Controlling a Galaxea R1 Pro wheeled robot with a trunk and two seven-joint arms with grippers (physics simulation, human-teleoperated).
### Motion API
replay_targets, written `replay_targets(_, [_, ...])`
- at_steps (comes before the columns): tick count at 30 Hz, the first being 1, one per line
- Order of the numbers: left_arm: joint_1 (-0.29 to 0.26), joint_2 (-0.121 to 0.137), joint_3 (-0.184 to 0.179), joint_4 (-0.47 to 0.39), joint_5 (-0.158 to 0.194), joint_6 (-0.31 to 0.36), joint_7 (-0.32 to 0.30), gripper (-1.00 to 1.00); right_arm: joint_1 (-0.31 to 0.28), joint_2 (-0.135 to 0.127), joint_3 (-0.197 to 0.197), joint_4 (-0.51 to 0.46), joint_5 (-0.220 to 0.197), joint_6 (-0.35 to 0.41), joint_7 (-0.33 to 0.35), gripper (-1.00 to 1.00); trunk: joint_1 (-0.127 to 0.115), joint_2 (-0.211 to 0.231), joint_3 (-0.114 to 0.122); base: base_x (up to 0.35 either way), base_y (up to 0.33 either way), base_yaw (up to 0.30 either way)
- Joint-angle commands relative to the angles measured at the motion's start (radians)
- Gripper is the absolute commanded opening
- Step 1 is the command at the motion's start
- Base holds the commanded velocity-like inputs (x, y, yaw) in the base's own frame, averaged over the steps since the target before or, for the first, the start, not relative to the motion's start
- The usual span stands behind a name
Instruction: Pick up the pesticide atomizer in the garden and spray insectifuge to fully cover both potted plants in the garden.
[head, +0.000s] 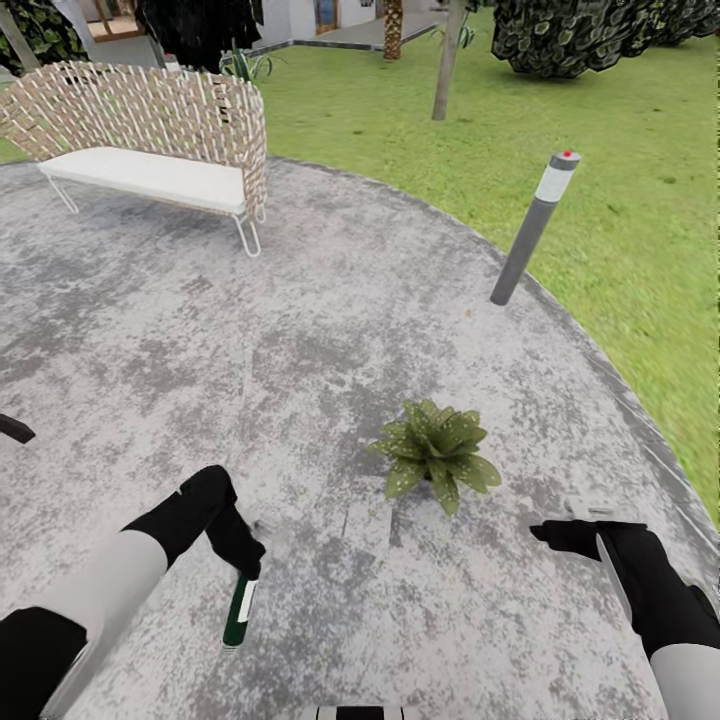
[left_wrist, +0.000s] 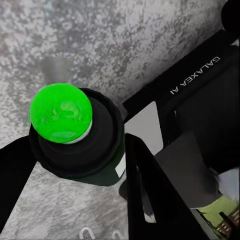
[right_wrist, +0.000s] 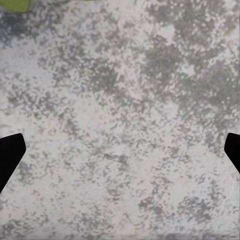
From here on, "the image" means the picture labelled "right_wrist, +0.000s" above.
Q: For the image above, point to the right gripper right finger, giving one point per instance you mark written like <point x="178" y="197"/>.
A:
<point x="232" y="149"/>

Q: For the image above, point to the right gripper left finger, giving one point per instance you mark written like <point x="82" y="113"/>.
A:
<point x="12" y="150"/>

